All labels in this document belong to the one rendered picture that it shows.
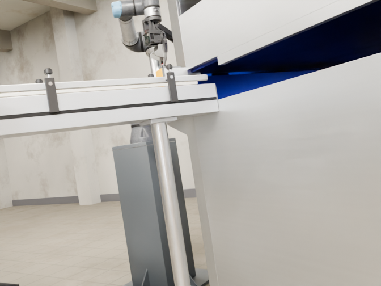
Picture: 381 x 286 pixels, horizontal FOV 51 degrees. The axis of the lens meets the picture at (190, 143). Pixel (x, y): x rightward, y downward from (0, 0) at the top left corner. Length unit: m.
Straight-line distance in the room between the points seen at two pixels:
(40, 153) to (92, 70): 2.01
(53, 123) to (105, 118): 0.14
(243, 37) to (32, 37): 6.73
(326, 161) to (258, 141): 0.24
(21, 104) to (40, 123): 0.06
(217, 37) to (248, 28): 0.15
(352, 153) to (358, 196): 0.10
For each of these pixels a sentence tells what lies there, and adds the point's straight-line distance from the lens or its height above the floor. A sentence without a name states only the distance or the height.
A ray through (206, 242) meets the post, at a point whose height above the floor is 0.38.
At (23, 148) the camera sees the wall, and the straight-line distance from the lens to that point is 8.08.
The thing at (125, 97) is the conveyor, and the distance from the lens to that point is 1.16.
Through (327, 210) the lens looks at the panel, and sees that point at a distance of 1.03.
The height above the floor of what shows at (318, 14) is 1.00.
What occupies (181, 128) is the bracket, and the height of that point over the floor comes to 0.82.
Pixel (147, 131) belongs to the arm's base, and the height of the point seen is 0.84.
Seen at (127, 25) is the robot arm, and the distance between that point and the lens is 2.09.
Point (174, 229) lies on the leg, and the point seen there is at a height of 0.50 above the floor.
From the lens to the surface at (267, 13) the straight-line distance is 1.12.
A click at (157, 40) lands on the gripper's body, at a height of 1.23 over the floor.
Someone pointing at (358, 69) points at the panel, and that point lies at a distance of 0.93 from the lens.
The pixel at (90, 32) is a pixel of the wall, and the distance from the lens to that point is 6.56.
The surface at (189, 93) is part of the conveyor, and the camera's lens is 1.25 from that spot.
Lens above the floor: 0.76
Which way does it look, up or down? level
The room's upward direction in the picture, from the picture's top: 9 degrees counter-clockwise
